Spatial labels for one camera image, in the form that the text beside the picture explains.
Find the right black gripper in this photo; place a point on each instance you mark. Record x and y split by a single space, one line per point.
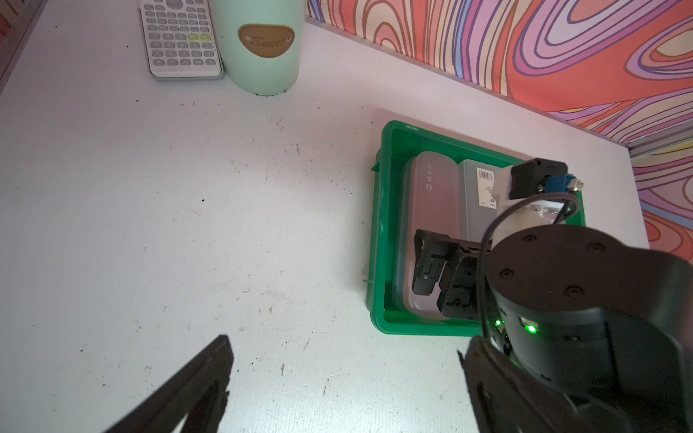
440 259

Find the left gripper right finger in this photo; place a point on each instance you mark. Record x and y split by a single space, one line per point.
506 399

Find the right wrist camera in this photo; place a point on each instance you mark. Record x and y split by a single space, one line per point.
535 177

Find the clear rectangular pencil case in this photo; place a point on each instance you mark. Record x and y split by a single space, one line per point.
477 206

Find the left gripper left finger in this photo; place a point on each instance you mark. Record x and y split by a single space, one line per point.
195 397

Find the green plastic storage tray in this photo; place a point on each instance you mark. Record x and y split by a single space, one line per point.
399 143

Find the pink pencil case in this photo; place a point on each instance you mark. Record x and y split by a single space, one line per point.
430 201

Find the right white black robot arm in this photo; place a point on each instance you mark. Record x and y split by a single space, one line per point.
579 332

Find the green pen holder cup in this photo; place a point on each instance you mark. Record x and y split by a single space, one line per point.
260 42

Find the white calculator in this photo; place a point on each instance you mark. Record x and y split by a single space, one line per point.
180 39

